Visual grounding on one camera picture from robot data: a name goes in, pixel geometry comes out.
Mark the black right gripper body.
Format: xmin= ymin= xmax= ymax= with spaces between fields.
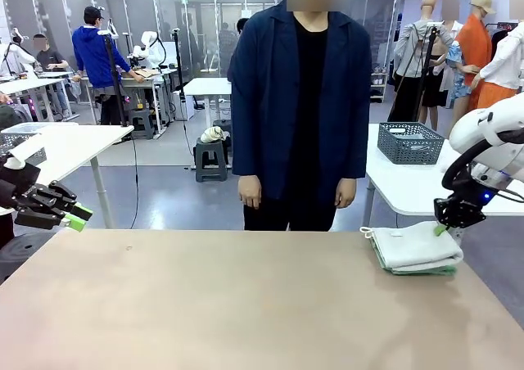
xmin=433 ymin=169 xmax=490 ymax=229

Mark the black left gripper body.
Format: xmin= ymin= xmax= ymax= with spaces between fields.
xmin=0 ymin=162 xmax=43 ymax=210

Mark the white towel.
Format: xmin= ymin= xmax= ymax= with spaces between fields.
xmin=359 ymin=221 xmax=465 ymax=274

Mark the light green towel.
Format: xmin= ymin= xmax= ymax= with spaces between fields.
xmin=379 ymin=263 xmax=459 ymax=278

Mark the grey lattice plastic basket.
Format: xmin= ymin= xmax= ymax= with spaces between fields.
xmin=377 ymin=121 xmax=446 ymax=166
xmin=0 ymin=132 xmax=47 ymax=163

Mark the navy sleeved right forearm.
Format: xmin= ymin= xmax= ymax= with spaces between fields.
xmin=233 ymin=130 xmax=264 ymax=179

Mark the navy sleeved left forearm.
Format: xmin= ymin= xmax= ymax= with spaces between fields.
xmin=336 ymin=130 xmax=368 ymax=182

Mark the person's left hand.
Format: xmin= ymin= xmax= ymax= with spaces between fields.
xmin=334 ymin=177 xmax=357 ymax=210

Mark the person's right hand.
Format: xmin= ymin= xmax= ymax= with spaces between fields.
xmin=237 ymin=174 xmax=264 ymax=210

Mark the dark grey mounting plate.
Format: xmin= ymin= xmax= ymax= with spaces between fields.
xmin=0 ymin=230 xmax=56 ymax=286

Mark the white rounded side table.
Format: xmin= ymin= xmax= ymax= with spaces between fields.
xmin=361 ymin=122 xmax=524 ymax=232

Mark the white plastic tray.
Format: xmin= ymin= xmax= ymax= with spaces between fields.
xmin=0 ymin=122 xmax=79 ymax=136

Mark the person in dark grey top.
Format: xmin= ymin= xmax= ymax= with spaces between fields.
xmin=0 ymin=92 xmax=33 ymax=132

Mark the white long work table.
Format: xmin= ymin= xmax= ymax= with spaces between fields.
xmin=0 ymin=71 xmax=75 ymax=122

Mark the grey plastic step stool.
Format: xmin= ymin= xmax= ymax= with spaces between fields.
xmin=193 ymin=138 xmax=229 ymax=183
xmin=128 ymin=108 xmax=156 ymax=140
xmin=212 ymin=119 xmax=234 ymax=159

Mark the black tripod with white device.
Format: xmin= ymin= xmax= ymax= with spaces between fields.
xmin=97 ymin=17 xmax=129 ymax=128

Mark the seated person in dark shirt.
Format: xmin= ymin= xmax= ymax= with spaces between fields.
xmin=32 ymin=34 xmax=71 ymax=116

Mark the person in blue hoodie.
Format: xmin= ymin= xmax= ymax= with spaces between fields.
xmin=71 ymin=5 xmax=145 ymax=127

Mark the white shoe rack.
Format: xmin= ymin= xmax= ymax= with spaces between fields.
xmin=369 ymin=65 xmax=389 ymax=105

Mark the figure in blue floral dress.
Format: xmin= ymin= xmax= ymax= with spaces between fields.
xmin=440 ymin=0 xmax=478 ymax=110

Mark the mannequin with cap, orange top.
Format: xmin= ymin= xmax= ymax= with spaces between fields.
xmin=447 ymin=0 xmax=497 ymax=138

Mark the beige crumpled cloth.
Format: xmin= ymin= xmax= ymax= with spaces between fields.
xmin=199 ymin=125 xmax=232 ymax=144

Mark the mannequin in grey shirt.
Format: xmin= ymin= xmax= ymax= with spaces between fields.
xmin=392 ymin=0 xmax=456 ymax=125

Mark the clothes rack with dark clothes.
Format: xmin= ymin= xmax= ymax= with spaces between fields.
xmin=485 ymin=20 xmax=524 ymax=61

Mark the white standing desk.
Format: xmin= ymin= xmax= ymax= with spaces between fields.
xmin=182 ymin=76 xmax=233 ymax=128

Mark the person in navy jacket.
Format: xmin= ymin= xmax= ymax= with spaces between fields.
xmin=226 ymin=0 xmax=373 ymax=232

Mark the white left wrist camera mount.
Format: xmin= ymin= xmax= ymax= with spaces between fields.
xmin=1 ymin=133 xmax=47 ymax=171

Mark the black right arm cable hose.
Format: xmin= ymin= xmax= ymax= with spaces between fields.
xmin=441 ymin=129 xmax=524 ymax=192

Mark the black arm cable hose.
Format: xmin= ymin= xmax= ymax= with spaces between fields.
xmin=0 ymin=212 xmax=16 ymax=250
xmin=441 ymin=129 xmax=524 ymax=192

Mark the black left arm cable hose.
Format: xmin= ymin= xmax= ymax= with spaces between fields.
xmin=0 ymin=212 xmax=16 ymax=250

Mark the metal frame workbench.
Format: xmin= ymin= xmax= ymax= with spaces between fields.
xmin=118 ymin=67 xmax=175 ymax=136

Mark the black camera pole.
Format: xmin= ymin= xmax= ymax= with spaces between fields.
xmin=170 ymin=27 xmax=187 ymax=93

